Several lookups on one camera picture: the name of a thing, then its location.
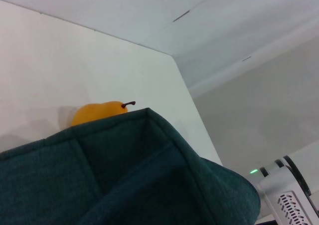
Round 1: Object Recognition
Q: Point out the dark teal insulated lunch bag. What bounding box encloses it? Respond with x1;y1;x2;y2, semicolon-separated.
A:
0;107;262;225

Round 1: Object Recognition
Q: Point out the yellow orange pear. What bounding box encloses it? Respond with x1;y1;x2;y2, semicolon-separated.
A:
71;100;137;127

